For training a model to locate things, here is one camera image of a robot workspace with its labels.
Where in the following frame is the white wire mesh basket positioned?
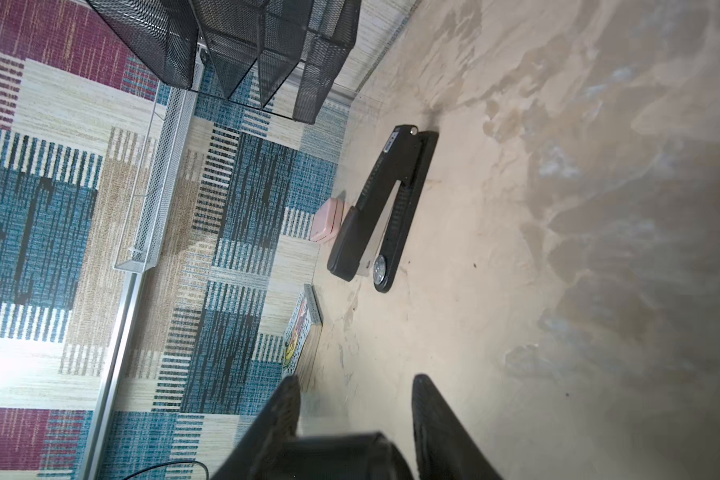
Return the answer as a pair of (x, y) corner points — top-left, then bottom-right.
(114, 89), (197, 274)

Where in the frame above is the black wire shelf rack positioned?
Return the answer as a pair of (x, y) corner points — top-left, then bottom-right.
(89, 1), (361, 124)

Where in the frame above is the black stapler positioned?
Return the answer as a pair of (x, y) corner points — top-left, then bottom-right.
(326, 124), (440, 295)

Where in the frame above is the pink pencil case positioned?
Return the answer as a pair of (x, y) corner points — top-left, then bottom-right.
(309, 198), (344, 244)

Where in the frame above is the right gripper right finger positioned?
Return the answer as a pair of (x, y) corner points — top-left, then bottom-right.
(411, 374), (501, 480)

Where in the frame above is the colourful magazine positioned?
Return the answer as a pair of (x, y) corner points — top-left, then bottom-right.
(282, 284), (323, 390)

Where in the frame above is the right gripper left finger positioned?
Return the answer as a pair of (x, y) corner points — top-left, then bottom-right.
(212, 375), (301, 479)

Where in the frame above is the blue stapler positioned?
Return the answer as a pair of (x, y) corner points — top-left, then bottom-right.
(261, 432), (413, 479)

